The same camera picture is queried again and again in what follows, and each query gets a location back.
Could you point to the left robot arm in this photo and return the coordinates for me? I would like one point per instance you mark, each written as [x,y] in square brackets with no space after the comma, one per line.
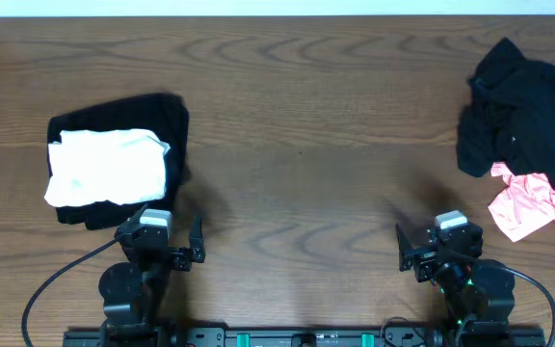
[133,290]

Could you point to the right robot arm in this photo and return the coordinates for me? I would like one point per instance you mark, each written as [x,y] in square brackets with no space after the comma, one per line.
[473,289]

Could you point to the pink crumpled garment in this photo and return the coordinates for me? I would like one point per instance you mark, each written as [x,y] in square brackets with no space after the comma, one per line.
[525,205]

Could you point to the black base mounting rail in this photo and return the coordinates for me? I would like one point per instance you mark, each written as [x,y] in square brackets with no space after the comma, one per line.
[392,335]

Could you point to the white folded garment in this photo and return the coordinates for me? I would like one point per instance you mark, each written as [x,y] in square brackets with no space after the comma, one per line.
[117,166]

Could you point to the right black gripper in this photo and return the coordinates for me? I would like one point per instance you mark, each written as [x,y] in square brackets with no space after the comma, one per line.
[425,257]

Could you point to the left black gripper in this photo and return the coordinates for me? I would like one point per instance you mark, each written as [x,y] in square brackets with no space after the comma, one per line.
[172,252]

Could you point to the black crumpled garment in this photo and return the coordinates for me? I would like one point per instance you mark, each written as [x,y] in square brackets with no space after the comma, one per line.
[511,116]

